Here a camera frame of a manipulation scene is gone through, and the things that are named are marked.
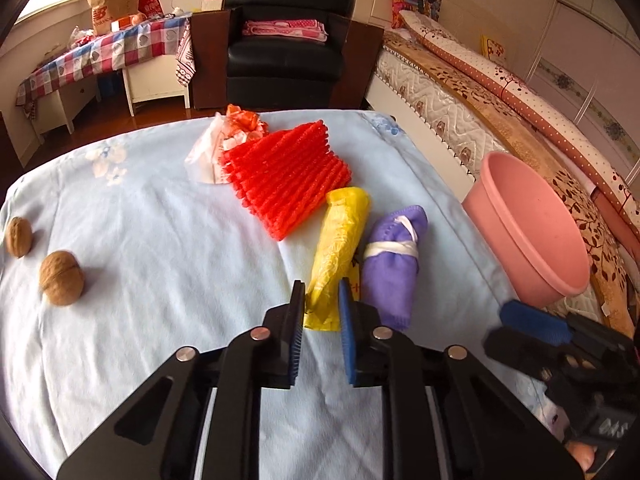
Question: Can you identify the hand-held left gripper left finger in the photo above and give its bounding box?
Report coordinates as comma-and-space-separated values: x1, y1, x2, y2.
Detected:
57, 280, 306, 480

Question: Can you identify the large walnut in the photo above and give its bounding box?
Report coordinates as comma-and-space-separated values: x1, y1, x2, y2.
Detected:
39, 250, 85, 307

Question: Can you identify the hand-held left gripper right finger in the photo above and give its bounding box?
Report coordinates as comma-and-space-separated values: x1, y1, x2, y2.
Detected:
337, 278, 584, 480

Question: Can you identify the colourful patterned cushion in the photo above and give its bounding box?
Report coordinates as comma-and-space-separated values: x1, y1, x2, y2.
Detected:
391, 0, 443, 29

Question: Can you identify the white and orange plastic bag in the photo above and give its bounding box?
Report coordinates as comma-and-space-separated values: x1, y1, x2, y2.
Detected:
184, 104, 271, 186

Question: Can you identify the yellow plastic bag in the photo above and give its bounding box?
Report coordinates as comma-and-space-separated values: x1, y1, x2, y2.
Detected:
303, 186, 372, 333

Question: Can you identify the quilted white mattress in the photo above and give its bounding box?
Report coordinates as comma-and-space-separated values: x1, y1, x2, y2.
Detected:
366, 47, 608, 321

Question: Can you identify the person's right hand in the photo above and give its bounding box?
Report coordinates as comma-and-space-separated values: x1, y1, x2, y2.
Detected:
565, 439, 597, 472

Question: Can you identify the small yellow cushion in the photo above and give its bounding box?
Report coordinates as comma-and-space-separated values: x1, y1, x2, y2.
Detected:
481, 35, 507, 63

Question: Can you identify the brown paper shopping bag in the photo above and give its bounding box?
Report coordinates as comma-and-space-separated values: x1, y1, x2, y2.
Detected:
84, 0, 143, 37

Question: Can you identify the black leather armchair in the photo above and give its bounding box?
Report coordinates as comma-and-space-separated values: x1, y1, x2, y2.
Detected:
222, 0, 352, 109

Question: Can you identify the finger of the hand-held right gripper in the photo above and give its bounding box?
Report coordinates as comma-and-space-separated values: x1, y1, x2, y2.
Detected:
482, 326, 562, 379
499, 299, 577, 347

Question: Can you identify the pink plastic basin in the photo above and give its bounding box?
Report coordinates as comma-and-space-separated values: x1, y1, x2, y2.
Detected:
461, 151, 592, 307

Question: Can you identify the pink folded blanket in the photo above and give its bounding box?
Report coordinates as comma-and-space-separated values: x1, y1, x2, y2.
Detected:
242, 19, 329, 43

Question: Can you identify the white side table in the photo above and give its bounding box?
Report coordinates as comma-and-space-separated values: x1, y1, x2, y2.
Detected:
30, 52, 192, 133

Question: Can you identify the bed with patterned quilt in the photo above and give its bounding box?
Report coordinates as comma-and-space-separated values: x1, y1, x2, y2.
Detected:
382, 30, 640, 333

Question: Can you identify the purple cloth with white band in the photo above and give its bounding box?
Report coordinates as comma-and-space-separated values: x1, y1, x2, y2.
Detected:
361, 205, 429, 332

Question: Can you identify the dotted pink bolster pillow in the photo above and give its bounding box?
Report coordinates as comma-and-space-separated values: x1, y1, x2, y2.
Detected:
398, 9, 640, 241

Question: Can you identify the red foam fruit net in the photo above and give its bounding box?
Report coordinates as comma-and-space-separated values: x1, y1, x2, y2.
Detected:
220, 120, 352, 241

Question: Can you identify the crumpled clear plastic bag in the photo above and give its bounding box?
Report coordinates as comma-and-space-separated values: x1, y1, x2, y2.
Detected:
67, 26, 96, 51

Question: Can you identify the checked tablecloth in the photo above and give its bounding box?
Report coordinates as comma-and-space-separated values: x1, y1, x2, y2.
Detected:
15, 15, 196, 108

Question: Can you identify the small walnut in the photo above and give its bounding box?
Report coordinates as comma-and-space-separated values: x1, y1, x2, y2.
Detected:
5, 216, 34, 259

